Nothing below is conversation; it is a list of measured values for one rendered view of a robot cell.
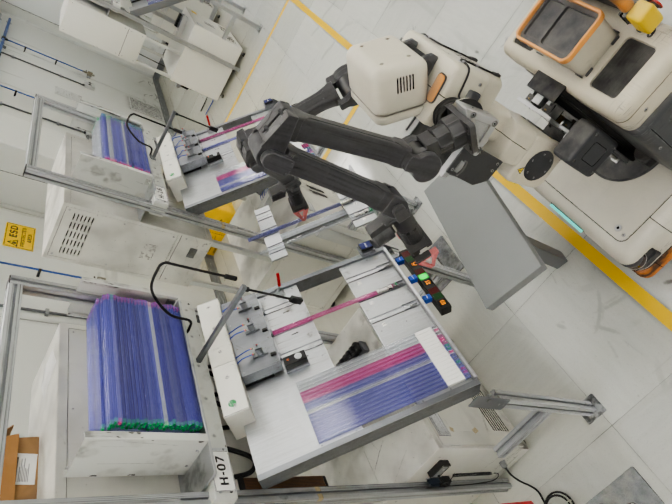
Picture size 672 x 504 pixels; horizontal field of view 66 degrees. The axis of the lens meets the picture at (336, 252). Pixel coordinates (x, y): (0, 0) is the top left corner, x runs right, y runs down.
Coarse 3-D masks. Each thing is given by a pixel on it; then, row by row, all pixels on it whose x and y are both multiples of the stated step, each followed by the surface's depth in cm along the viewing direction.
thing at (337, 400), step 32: (384, 352) 169; (416, 352) 167; (448, 352) 166; (320, 384) 164; (352, 384) 162; (384, 384) 161; (416, 384) 159; (448, 384) 157; (320, 416) 156; (352, 416) 154
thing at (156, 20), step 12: (120, 0) 619; (192, 0) 647; (204, 0) 677; (168, 12) 646; (180, 12) 647; (204, 12) 661; (216, 12) 666; (156, 24) 672; (168, 24) 654; (156, 36) 657
